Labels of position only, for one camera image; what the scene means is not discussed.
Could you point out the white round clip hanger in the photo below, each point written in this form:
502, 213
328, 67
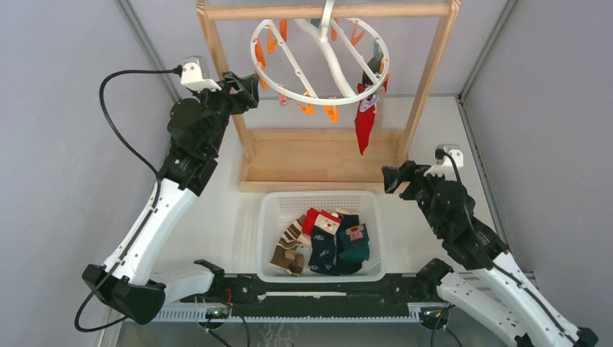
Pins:
317, 60

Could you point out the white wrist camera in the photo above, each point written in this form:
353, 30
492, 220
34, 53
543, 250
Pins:
195, 75
449, 160

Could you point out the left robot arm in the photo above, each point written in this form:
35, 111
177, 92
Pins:
124, 281

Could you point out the brown striped sock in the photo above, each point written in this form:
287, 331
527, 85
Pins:
285, 256

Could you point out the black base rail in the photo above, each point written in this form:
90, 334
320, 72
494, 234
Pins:
389, 297

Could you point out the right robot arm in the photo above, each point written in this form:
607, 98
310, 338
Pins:
522, 315

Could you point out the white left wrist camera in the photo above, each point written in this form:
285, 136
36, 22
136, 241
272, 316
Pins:
195, 75

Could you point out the black grey sock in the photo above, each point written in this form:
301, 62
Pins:
376, 65

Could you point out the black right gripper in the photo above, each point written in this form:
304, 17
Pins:
408, 171

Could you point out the red sock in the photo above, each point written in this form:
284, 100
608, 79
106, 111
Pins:
307, 226
366, 116

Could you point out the dark green sock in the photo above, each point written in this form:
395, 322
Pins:
355, 243

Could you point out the white perforated plastic basket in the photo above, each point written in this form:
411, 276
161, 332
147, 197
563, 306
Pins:
279, 210

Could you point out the wooden hanger stand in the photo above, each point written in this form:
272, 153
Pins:
301, 159

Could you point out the navy sock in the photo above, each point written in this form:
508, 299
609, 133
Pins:
347, 219

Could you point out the dark printed sock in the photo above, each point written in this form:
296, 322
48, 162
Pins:
322, 259

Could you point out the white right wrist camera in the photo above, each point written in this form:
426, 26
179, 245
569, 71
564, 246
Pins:
449, 160

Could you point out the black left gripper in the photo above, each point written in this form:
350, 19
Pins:
246, 95

